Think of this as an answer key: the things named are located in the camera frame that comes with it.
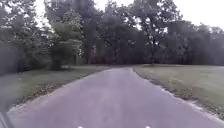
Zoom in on grass lawn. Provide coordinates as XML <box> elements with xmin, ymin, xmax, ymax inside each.
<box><xmin>0</xmin><ymin>64</ymin><xmax>113</xmax><ymax>113</ymax></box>
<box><xmin>132</xmin><ymin>63</ymin><xmax>224</xmax><ymax>122</ymax></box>

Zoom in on wood of trees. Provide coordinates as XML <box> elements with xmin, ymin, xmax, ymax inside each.
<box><xmin>0</xmin><ymin>0</ymin><xmax>224</xmax><ymax>76</ymax></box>

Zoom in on grey asphalt path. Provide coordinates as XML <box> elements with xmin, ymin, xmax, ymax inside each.
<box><xmin>7</xmin><ymin>66</ymin><xmax>224</xmax><ymax>128</ymax></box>

